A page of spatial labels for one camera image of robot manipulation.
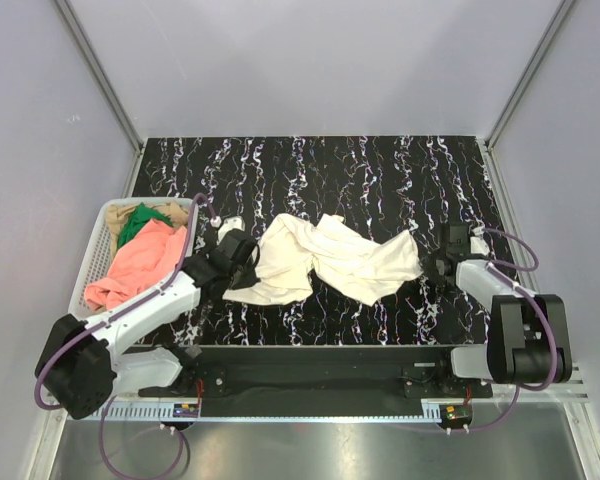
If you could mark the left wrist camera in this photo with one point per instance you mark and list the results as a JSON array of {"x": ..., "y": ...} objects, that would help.
[{"x": 229, "y": 224}]

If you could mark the white slotted cable duct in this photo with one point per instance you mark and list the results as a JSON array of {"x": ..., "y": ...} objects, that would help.
[{"x": 143, "y": 411}]

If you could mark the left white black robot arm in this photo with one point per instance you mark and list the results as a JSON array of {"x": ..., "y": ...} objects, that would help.
[{"x": 86, "y": 362}]

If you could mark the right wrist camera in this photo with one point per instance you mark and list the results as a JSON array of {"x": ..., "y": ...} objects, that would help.
[{"x": 478, "y": 245}]

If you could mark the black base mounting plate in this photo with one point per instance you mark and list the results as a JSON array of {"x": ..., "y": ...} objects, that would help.
[{"x": 319, "y": 381}]

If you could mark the right aluminium frame post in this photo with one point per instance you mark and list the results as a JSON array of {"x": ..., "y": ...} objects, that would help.
[{"x": 540, "y": 53}]

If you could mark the aluminium frame post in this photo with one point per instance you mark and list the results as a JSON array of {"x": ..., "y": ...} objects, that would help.
[
  {"x": 79, "y": 36},
  {"x": 540, "y": 53}
]

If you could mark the aluminium front rail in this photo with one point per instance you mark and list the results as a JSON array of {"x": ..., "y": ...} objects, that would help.
[{"x": 572, "y": 387}]

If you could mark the left small circuit board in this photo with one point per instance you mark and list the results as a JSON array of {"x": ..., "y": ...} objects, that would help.
[{"x": 185, "y": 410}]

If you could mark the salmon pink t shirt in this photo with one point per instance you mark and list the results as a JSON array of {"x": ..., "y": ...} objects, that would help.
[{"x": 139, "y": 264}]

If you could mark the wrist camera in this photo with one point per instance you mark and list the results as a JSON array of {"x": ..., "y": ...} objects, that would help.
[
  {"x": 229, "y": 224},
  {"x": 478, "y": 245}
]

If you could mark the beige t shirt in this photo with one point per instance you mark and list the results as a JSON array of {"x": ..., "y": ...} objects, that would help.
[{"x": 117, "y": 216}]

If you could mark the right small circuit board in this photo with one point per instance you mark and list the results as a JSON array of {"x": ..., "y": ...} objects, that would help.
[{"x": 457, "y": 412}]

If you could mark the white plastic laundry basket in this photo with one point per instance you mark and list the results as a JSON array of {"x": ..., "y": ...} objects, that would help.
[{"x": 97, "y": 257}]

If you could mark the green t shirt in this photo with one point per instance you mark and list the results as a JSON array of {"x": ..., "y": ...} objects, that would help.
[{"x": 138, "y": 218}]

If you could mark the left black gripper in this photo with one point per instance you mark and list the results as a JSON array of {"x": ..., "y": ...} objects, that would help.
[{"x": 251, "y": 278}]

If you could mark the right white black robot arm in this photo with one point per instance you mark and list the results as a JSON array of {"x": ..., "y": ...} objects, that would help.
[{"x": 528, "y": 341}]

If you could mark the small circuit board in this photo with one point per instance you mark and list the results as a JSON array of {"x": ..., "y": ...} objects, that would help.
[
  {"x": 185, "y": 410},
  {"x": 457, "y": 412}
]

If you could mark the cream white t shirt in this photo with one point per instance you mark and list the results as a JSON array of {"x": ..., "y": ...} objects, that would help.
[{"x": 363, "y": 270}]

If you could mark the left aluminium frame post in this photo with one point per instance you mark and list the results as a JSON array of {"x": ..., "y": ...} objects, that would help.
[{"x": 79, "y": 36}]

